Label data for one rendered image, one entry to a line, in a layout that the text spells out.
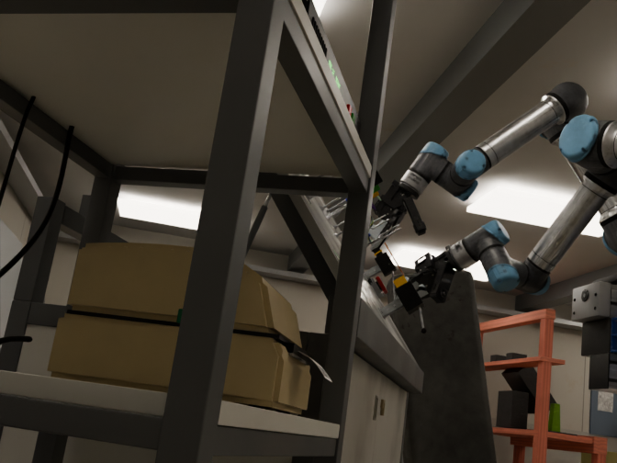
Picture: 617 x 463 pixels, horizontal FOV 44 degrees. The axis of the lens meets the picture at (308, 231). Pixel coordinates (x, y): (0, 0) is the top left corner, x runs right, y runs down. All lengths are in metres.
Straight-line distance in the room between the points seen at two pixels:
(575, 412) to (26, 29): 9.77
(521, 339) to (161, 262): 9.25
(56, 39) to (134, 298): 0.32
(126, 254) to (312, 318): 8.30
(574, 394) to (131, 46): 9.72
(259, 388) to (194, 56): 0.39
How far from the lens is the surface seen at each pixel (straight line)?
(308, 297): 9.29
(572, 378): 10.40
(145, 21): 0.86
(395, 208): 2.22
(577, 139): 1.97
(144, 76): 0.99
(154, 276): 0.98
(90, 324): 1.00
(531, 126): 2.22
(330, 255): 1.27
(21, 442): 1.44
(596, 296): 2.10
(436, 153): 2.25
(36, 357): 1.44
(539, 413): 7.97
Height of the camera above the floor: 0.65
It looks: 15 degrees up
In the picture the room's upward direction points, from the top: 8 degrees clockwise
